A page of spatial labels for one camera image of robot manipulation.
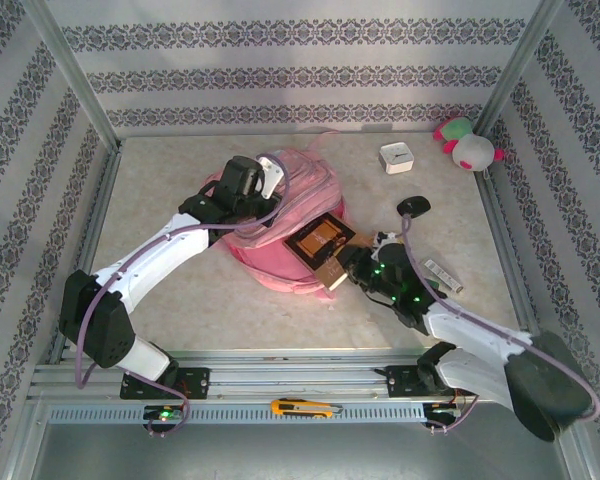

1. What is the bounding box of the pink backpack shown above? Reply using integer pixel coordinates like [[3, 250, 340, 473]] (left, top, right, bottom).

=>
[[203, 128, 349, 300]]

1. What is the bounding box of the brown book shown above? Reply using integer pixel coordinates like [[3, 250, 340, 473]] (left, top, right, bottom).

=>
[[282, 212, 359, 292]]

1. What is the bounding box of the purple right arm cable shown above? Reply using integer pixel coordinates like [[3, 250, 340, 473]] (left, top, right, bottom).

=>
[[401, 214, 600, 437]]

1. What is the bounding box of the clear plastic box with barcode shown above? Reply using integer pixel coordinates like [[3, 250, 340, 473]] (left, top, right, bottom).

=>
[[423, 258, 465, 295]]

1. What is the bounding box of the small circuit board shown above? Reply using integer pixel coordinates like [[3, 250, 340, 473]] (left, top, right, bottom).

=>
[[143, 404, 187, 426], [423, 403, 462, 424]]

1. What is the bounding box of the white green pink plush toy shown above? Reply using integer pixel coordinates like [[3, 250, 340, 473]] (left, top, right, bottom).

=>
[[432, 116, 510, 174]]

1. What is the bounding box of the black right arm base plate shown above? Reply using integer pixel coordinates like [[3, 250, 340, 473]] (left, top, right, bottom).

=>
[[374, 364, 476, 399]]

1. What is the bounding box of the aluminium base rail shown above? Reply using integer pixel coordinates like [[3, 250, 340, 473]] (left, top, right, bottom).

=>
[[29, 349, 536, 401]]

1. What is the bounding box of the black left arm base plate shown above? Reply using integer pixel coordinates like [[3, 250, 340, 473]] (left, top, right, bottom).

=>
[[119, 367, 211, 401]]

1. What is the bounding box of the perforated metal cable tray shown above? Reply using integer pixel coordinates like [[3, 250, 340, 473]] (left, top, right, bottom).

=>
[[47, 402, 464, 426]]

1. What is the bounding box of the metal table side rail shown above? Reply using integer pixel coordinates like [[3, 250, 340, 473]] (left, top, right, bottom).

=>
[[472, 164, 544, 359], [54, 142, 126, 361]]

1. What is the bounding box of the white square clock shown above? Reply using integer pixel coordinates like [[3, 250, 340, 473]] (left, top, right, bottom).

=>
[[378, 141, 415, 176]]

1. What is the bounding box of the yellow utility knife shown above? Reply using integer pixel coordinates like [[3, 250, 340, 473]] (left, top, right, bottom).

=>
[[270, 398, 345, 419]]

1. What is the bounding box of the metal frame post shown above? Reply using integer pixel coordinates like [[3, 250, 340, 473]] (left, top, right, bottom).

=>
[[475, 0, 566, 139], [22, 0, 122, 151]]

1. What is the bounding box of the black computer mouse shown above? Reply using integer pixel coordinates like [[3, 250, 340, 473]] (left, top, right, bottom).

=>
[[396, 196, 431, 220]]

